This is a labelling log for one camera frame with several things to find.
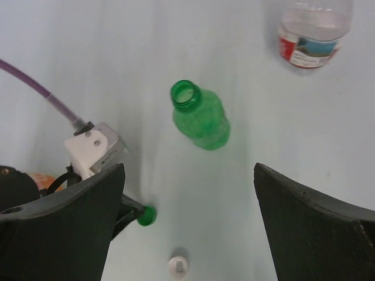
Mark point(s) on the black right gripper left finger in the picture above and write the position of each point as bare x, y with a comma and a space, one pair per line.
63, 236

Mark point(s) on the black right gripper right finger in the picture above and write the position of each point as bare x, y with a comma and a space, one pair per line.
313, 236

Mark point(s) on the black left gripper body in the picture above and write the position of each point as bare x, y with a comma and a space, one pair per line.
18, 188

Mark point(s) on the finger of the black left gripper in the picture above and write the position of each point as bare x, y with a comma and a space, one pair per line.
129, 211

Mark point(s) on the green bottle cap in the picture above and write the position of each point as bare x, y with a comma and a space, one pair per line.
148, 217

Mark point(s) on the clear bottle with orange label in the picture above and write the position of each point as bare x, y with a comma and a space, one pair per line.
43, 181

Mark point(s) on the green plastic bottle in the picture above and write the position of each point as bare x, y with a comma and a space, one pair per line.
199, 114

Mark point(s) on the clear bottle with red label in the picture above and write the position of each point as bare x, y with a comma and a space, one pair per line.
310, 32

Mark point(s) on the white bottle cap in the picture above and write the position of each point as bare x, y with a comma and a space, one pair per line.
178, 268

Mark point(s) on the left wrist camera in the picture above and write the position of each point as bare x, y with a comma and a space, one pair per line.
94, 150

